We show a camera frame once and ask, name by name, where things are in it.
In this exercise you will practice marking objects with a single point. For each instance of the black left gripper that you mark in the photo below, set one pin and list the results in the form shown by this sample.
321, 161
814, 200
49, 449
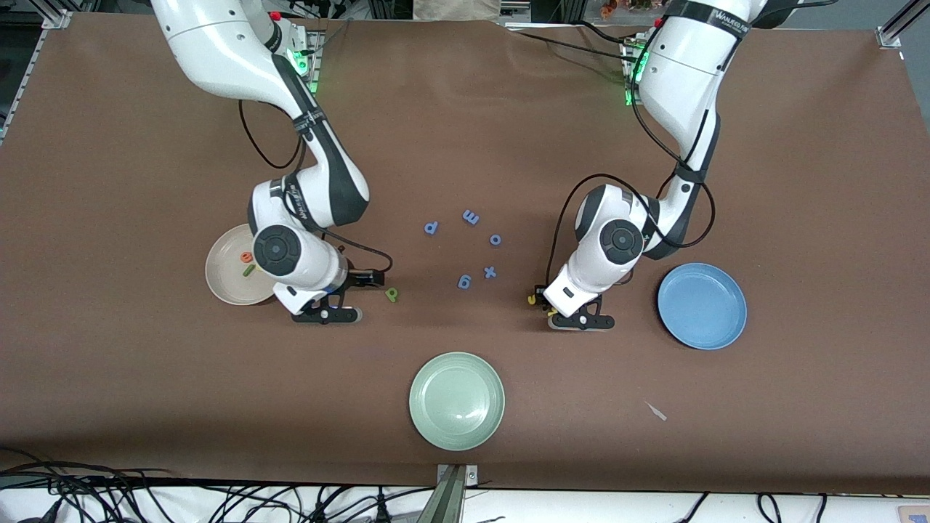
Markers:
541, 296

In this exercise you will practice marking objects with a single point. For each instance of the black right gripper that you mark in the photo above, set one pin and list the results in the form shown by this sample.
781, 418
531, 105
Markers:
355, 279

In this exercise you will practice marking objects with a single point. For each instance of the green foam letter p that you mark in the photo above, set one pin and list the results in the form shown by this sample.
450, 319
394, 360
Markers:
391, 293

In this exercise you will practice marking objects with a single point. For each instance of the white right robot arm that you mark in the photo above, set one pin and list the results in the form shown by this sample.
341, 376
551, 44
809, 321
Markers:
218, 51

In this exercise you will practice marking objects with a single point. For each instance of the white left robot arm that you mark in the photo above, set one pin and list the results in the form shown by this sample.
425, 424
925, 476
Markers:
690, 73

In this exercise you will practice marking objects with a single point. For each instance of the blue foam letter g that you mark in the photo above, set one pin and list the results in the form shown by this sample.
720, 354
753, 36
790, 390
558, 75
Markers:
464, 282

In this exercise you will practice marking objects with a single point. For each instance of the blue foam letter m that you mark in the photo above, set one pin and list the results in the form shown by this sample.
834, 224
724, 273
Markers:
471, 216

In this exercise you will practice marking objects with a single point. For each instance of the green plate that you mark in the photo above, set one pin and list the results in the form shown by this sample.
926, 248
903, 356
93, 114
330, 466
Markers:
456, 401

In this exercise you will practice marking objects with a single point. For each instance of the beige brown plate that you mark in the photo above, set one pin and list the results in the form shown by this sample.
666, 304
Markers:
225, 280

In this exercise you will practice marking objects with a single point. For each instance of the blue plate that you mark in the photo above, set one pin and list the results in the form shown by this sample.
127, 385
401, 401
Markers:
702, 306

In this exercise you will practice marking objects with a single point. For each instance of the brown table cover sheet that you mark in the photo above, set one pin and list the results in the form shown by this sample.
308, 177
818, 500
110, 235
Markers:
465, 131

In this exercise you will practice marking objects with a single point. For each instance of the tan flat object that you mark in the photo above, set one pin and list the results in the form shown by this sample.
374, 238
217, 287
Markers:
458, 9

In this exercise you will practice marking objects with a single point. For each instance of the grey metal equipment box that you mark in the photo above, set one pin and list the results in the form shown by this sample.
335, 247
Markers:
516, 9

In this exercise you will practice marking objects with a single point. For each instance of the orange decorative object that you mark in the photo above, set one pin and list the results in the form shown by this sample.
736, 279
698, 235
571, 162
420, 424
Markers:
625, 6

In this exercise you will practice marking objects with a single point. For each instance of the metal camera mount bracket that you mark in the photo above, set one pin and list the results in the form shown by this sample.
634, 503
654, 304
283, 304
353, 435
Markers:
454, 476

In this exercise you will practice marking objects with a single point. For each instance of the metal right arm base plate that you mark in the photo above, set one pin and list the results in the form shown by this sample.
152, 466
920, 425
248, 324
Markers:
314, 73

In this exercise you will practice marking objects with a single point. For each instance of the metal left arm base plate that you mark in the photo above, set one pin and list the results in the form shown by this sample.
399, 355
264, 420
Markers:
629, 98

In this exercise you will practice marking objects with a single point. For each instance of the aluminium edge rail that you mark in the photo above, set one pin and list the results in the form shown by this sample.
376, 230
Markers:
22, 80

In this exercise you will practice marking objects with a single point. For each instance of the aluminium corner bracket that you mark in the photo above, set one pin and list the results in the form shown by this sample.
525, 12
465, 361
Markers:
57, 19
888, 38

